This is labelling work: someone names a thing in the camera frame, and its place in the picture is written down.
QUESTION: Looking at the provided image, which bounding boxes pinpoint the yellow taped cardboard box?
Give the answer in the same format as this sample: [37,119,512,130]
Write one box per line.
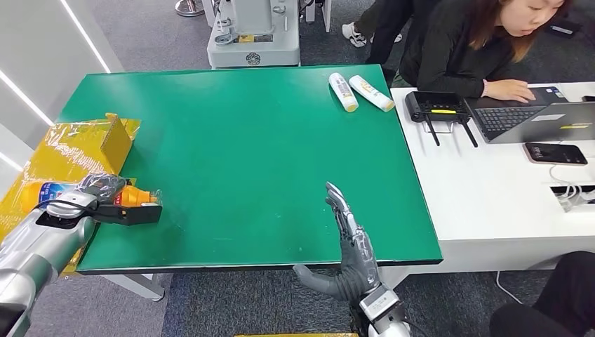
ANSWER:
[0,112,142,275]

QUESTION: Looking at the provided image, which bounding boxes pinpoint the white cable bundle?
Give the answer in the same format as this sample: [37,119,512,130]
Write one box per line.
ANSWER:
[548,165,595,206]

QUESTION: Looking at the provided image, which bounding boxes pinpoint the white bottle with text label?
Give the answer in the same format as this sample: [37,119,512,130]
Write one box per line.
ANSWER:
[328,72,360,114]

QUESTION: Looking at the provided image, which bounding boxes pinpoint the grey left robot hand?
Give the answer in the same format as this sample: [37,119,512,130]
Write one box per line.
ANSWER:
[76,173,128,206]

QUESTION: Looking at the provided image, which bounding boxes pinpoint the desk cable box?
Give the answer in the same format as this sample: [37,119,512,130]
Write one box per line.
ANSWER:
[550,185,595,213]

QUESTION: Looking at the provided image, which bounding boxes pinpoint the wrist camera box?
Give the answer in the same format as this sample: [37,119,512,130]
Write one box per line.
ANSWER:
[93,203,163,227]
[359,284,407,323]

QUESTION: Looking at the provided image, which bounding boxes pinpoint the grey laptop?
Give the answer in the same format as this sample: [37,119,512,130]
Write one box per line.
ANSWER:
[464,86,595,144]

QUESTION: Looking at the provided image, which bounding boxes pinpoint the person in dark clothes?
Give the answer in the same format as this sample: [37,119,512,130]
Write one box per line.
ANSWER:
[488,251,595,337]

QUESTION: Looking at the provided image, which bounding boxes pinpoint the standing person's legs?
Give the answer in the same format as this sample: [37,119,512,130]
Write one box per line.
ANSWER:
[341,0,420,66]

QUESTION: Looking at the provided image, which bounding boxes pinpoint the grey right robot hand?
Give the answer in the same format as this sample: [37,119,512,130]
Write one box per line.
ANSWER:
[293,181,382,303]

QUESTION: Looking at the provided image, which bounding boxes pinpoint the white table leg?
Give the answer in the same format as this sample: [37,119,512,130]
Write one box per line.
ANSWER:
[378,267,411,290]
[100,273,166,303]

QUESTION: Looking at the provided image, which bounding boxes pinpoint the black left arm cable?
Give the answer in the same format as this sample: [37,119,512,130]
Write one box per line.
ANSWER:
[32,199,101,220]

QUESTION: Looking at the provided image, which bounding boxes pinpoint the black router with antennas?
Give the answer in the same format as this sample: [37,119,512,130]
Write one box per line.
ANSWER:
[404,91,479,148]

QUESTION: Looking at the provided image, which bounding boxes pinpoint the chrome stand base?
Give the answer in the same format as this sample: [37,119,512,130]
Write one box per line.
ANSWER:
[175,0,206,18]

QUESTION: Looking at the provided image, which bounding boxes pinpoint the white floor cable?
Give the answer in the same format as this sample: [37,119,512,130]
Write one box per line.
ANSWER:
[495,271,525,306]

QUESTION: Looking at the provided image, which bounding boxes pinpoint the white bottle with orange print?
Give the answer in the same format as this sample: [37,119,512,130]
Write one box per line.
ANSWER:
[348,74,396,113]

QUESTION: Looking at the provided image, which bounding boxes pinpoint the person's hand on laptop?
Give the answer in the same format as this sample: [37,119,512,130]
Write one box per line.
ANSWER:
[483,79,537,104]

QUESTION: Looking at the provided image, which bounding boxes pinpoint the seated person at laptop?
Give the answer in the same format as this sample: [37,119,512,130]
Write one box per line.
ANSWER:
[390,0,573,104]

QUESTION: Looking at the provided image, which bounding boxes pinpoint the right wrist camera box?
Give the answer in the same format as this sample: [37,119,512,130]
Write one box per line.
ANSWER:
[359,284,407,323]

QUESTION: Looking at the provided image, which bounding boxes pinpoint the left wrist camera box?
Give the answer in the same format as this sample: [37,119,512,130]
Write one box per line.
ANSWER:
[93,203,163,227]

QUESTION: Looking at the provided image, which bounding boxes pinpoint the black smartphone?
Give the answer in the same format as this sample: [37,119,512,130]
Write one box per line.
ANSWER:
[523,141,589,166]

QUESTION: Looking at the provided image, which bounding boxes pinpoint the orange bottle with clear cap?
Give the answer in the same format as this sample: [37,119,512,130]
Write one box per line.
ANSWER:
[18,181,162,213]

